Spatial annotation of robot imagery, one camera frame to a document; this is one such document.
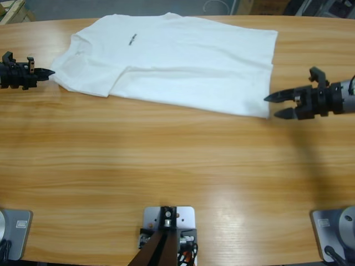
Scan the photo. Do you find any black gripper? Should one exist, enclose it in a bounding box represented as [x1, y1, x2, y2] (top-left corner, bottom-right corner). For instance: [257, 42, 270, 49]
[0, 57, 56, 91]
[263, 83, 349, 120]

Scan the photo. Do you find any white t-shirt with small print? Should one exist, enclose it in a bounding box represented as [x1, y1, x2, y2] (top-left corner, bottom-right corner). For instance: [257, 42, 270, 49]
[49, 12, 279, 120]

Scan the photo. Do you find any wooden crate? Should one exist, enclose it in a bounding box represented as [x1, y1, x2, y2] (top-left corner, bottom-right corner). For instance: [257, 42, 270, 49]
[0, 0, 37, 25]

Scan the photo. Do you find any dark machinery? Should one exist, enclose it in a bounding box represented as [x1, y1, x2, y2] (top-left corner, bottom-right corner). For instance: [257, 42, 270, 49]
[285, 0, 355, 19]

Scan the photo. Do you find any brown cardboard box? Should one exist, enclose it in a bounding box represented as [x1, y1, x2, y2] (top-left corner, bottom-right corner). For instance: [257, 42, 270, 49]
[237, 0, 286, 15]

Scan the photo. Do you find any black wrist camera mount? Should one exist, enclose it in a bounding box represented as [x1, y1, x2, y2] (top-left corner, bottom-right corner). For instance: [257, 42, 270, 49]
[2, 51, 14, 69]
[308, 66, 331, 89]

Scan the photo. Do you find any grey base plate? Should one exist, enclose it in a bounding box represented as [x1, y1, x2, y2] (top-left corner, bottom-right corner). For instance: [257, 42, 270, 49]
[310, 204, 355, 263]
[0, 209, 33, 262]

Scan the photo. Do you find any white mount block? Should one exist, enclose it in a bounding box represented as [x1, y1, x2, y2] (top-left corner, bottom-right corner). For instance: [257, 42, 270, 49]
[142, 205, 198, 266]

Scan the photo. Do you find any black base cable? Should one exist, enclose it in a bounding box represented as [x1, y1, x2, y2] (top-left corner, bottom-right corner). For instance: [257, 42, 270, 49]
[324, 245, 346, 264]
[0, 240, 12, 260]

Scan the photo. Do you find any orange cable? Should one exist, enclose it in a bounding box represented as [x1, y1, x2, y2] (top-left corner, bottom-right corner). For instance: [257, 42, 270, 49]
[177, 248, 198, 266]

